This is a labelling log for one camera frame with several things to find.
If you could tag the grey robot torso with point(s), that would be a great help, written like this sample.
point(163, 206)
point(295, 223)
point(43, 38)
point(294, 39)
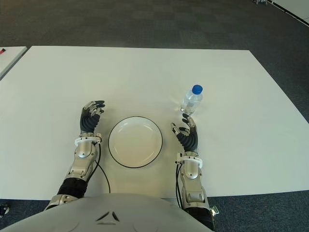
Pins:
point(108, 215)

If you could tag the black object on floor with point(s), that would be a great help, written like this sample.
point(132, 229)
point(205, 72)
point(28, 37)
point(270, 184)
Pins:
point(3, 209)

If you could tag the white side table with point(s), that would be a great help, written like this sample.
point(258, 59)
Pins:
point(9, 60)

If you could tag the clear water bottle blue cap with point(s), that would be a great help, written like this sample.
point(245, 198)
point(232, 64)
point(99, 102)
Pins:
point(192, 101)

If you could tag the grey chair base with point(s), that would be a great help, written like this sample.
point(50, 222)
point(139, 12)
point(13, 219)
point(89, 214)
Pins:
point(259, 1)

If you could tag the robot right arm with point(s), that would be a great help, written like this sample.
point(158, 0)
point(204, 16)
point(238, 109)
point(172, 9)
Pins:
point(193, 178)

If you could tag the white plate black rim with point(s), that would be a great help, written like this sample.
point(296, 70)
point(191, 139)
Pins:
point(135, 142)

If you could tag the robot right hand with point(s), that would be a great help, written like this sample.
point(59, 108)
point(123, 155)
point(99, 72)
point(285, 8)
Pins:
point(190, 140)

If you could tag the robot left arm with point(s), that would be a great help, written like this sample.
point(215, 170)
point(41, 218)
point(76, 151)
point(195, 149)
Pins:
point(83, 154)

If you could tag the silver metal bracket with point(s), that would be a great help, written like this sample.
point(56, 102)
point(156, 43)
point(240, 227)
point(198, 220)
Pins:
point(214, 209)

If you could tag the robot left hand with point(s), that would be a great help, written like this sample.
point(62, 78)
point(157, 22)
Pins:
point(89, 120)

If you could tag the red marker pen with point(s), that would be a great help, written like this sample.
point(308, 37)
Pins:
point(2, 51)

